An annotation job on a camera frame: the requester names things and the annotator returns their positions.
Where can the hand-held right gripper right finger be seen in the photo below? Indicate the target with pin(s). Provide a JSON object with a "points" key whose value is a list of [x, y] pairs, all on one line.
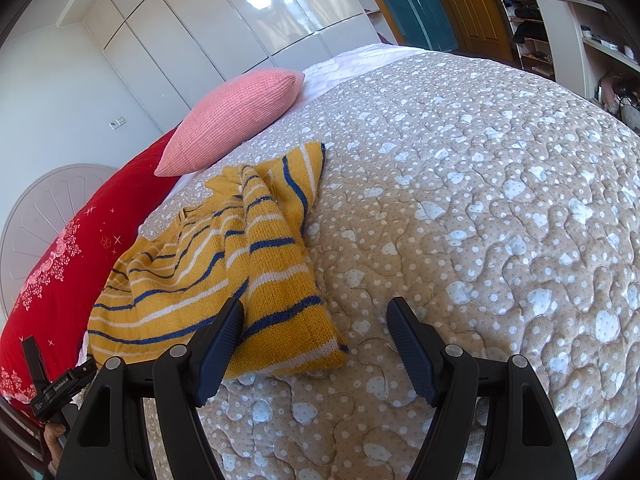
{"points": [[410, 345]]}

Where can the white shelf unit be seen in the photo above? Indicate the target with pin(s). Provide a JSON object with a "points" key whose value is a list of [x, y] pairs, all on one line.
{"points": [[565, 45]]}

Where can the brown wooden door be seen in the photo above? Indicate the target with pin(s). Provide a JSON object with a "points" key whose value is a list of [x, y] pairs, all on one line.
{"points": [[470, 10]]}

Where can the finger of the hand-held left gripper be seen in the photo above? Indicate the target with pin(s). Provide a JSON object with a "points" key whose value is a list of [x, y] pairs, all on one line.
{"points": [[85, 370], [34, 360]]}

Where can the person's left hand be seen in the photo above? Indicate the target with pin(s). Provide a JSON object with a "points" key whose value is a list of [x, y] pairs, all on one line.
{"points": [[54, 442]]}

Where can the yellow striped knit sweater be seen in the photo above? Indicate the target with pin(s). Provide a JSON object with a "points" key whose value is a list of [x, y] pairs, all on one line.
{"points": [[280, 280]]}

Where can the white wall socket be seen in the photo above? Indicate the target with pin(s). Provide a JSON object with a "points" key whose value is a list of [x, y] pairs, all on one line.
{"points": [[117, 123]]}

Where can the beige dotted quilted bedspread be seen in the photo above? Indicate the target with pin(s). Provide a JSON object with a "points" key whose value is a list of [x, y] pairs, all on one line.
{"points": [[475, 210]]}

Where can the glossy white wardrobe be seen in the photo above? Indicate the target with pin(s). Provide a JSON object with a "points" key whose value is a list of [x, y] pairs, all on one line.
{"points": [[225, 20]]}

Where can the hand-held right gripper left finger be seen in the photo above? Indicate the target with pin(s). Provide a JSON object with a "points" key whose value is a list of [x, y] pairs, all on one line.
{"points": [[220, 350]]}

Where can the red floral pillow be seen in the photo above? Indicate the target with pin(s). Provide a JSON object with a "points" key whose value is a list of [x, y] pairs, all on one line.
{"points": [[65, 270]]}

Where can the white bed sheet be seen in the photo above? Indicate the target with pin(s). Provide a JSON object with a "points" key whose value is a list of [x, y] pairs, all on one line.
{"points": [[340, 70]]}

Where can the teal curtain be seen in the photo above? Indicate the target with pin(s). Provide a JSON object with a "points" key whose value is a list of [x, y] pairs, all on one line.
{"points": [[410, 5]]}

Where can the pink ribbed pillow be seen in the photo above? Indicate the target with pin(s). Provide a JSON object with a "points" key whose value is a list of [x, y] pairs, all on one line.
{"points": [[225, 120]]}

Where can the white round headboard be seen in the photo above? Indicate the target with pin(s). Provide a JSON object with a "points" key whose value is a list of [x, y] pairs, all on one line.
{"points": [[35, 210]]}

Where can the cluttered open shelf rack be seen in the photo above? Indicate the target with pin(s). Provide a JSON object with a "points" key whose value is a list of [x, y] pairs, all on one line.
{"points": [[520, 15]]}

